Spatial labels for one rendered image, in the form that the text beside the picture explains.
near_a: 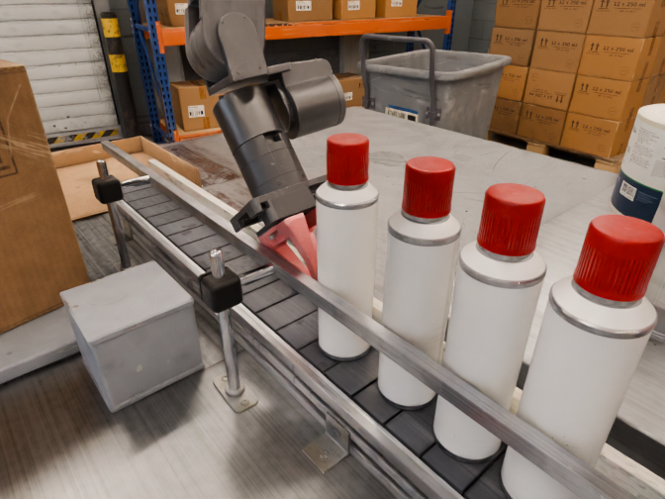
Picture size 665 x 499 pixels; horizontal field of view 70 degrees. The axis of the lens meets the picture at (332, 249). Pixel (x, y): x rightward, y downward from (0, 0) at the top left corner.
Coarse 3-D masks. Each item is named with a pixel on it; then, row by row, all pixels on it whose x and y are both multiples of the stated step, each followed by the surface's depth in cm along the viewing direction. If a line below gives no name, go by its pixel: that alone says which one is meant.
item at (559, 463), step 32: (128, 160) 69; (224, 224) 51; (256, 256) 46; (320, 288) 40; (352, 320) 37; (384, 352) 35; (416, 352) 33; (448, 384) 31; (480, 416) 29; (512, 416) 28; (512, 448) 28; (544, 448) 26; (576, 480) 25; (608, 480) 25
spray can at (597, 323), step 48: (624, 240) 22; (576, 288) 25; (624, 288) 23; (576, 336) 24; (624, 336) 23; (528, 384) 29; (576, 384) 25; (624, 384) 25; (576, 432) 27; (528, 480) 30
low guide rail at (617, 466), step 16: (176, 176) 76; (192, 192) 72; (224, 208) 66; (256, 224) 62; (256, 240) 61; (512, 400) 36; (608, 448) 32; (608, 464) 31; (624, 464) 31; (624, 480) 31; (640, 480) 30; (656, 480) 30; (640, 496) 30; (656, 496) 30
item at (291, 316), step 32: (128, 192) 80; (160, 192) 80; (160, 224) 69; (192, 224) 69; (192, 256) 61; (224, 256) 61; (256, 288) 55; (288, 288) 55; (288, 320) 50; (320, 352) 45; (352, 384) 42; (384, 416) 39; (416, 416) 39; (416, 448) 36; (448, 480) 34; (480, 480) 34
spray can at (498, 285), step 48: (528, 192) 27; (480, 240) 28; (528, 240) 27; (480, 288) 28; (528, 288) 27; (480, 336) 29; (528, 336) 31; (480, 384) 31; (432, 432) 37; (480, 432) 33
